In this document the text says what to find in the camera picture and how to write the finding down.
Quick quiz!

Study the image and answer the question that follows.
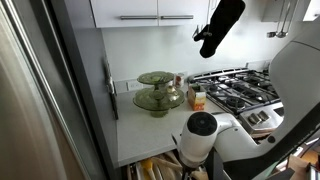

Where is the white wall outlet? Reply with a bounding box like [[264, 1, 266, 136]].
[[126, 80, 143, 91]]

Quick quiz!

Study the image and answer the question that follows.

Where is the stainless steel refrigerator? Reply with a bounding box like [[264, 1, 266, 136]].
[[0, 0, 106, 180]]

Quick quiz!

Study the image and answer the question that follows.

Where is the hanging metal ladle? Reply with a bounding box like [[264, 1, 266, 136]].
[[267, 0, 295, 38]]

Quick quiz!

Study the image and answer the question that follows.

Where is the grey top drawer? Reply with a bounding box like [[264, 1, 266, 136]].
[[125, 150, 209, 180]]

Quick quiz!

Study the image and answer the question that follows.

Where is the green glass tiered stand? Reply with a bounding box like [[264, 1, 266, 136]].
[[133, 71, 185, 118]]

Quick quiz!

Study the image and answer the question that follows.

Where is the white cabinet door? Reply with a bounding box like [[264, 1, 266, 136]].
[[158, 0, 209, 26], [91, 0, 158, 28]]

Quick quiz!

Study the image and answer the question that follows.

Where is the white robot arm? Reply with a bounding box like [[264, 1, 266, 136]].
[[177, 17, 320, 180]]

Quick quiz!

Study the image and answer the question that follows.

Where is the white upper cabinet right door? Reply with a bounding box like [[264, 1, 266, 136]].
[[158, 0, 209, 26]]

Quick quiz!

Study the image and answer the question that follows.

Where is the long wooden spoon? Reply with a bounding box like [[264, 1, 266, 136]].
[[151, 157, 183, 171]]

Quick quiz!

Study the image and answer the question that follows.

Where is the white upper cabinet left door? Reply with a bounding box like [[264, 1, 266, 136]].
[[91, 0, 158, 28]]

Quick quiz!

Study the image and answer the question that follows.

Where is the stainless gas stove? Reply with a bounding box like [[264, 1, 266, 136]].
[[188, 68, 284, 136]]

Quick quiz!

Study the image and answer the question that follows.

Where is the red white can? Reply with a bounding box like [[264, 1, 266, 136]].
[[174, 73, 184, 88]]

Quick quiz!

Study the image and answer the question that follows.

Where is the orange white carton box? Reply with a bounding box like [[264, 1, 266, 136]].
[[188, 85, 206, 111]]

